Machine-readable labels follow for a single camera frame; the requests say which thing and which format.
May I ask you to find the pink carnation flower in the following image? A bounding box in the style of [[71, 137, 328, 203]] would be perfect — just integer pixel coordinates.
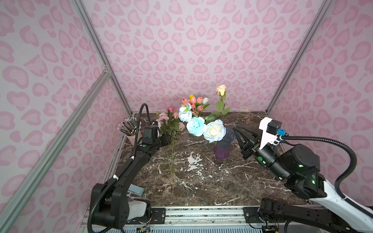
[[156, 113, 170, 135]]

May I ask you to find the magenta rose stem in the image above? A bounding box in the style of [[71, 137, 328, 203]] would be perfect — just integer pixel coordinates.
[[168, 107, 185, 174]]

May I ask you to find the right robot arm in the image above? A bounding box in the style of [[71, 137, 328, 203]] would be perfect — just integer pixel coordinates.
[[233, 125, 373, 233]]

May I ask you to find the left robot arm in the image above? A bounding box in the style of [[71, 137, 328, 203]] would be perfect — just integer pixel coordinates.
[[87, 125, 172, 233]]

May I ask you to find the purple glass vase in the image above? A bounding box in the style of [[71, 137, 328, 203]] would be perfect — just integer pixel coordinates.
[[214, 128, 236, 160]]

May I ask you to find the pink pen cup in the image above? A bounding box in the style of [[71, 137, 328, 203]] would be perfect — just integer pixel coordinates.
[[117, 116, 141, 145]]

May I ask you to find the white cream rose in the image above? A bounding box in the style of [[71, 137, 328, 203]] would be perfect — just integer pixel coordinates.
[[203, 119, 226, 143]]

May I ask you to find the small teal white flower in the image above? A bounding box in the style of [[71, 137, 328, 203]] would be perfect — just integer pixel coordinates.
[[178, 103, 192, 122]]

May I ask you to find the peach rose stem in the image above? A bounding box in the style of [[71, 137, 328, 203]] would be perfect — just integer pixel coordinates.
[[212, 84, 230, 117]]

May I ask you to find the teal carnation flower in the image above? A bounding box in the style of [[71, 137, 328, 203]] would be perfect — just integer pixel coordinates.
[[186, 117, 207, 137]]

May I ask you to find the pink tulip bunch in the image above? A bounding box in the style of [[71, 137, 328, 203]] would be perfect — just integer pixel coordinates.
[[181, 95, 210, 117]]

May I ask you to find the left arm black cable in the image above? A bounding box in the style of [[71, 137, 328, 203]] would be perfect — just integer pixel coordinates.
[[86, 102, 153, 233]]

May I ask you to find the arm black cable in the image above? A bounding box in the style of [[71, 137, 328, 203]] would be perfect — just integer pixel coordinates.
[[281, 135, 373, 217], [86, 102, 153, 233]]

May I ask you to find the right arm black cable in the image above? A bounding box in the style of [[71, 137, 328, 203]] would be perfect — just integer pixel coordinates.
[[281, 135, 373, 217]]

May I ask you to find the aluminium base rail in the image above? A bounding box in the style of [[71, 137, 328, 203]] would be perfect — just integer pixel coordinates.
[[109, 205, 285, 233]]

